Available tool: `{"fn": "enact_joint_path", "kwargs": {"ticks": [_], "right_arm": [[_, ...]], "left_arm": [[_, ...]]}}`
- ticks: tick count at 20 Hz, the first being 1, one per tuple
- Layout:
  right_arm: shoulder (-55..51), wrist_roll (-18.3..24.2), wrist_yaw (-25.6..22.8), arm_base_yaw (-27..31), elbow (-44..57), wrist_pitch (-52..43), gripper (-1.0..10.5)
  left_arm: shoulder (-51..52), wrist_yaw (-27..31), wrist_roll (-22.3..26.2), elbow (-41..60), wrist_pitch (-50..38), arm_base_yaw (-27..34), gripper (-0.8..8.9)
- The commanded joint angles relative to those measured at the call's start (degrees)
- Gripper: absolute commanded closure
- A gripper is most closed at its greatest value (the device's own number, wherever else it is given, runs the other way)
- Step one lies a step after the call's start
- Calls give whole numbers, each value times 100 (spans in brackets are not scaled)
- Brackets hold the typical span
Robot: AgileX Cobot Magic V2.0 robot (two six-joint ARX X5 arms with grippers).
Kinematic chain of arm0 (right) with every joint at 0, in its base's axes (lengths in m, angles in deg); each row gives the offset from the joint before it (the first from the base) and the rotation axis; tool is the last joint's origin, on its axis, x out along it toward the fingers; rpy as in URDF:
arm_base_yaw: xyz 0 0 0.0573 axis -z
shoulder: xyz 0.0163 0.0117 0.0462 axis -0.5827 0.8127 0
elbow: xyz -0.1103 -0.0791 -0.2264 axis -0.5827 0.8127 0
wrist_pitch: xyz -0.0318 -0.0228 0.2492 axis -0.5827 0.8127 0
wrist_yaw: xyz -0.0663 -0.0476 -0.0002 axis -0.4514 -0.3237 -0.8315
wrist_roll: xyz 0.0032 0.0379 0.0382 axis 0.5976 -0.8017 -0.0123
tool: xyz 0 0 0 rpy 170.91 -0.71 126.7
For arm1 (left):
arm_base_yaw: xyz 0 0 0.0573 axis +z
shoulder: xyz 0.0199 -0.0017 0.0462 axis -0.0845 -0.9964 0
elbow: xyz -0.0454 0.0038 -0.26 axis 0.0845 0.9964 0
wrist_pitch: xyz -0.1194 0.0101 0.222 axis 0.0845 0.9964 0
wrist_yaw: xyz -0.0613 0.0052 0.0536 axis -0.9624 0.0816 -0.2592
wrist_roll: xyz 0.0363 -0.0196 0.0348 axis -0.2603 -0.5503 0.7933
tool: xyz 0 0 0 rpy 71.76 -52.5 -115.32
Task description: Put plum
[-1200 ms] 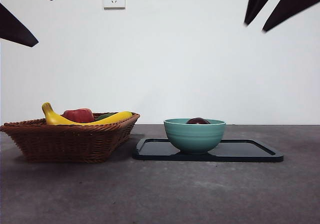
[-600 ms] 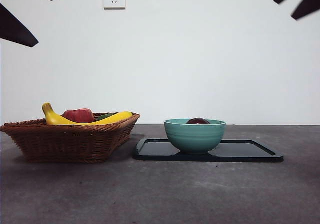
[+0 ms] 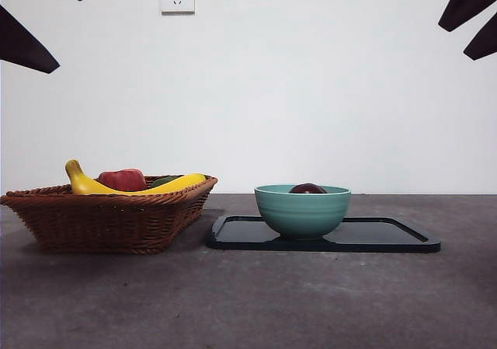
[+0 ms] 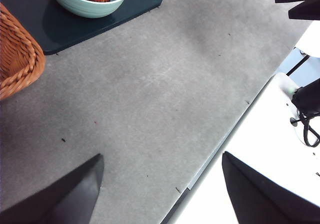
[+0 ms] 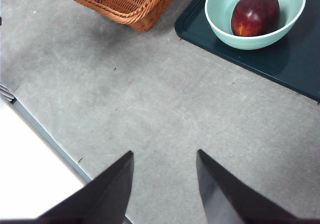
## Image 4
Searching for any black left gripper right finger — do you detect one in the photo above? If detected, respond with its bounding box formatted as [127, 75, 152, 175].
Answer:
[221, 151, 320, 224]

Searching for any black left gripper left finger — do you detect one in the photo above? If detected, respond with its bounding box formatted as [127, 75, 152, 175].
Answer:
[0, 153, 105, 224]

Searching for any teal ceramic bowl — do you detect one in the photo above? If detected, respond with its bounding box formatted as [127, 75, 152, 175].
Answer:
[46, 0, 132, 19]

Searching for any brown wicker basket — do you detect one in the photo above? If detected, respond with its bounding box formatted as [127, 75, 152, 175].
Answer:
[0, 3, 47, 101]

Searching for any black rectangular tray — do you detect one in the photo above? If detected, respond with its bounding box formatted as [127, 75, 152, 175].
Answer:
[0, 0, 164, 56]

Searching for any white camera device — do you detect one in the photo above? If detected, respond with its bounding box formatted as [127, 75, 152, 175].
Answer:
[273, 72, 301, 102]

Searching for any black cable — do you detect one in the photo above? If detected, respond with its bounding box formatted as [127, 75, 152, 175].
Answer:
[289, 111, 320, 147]

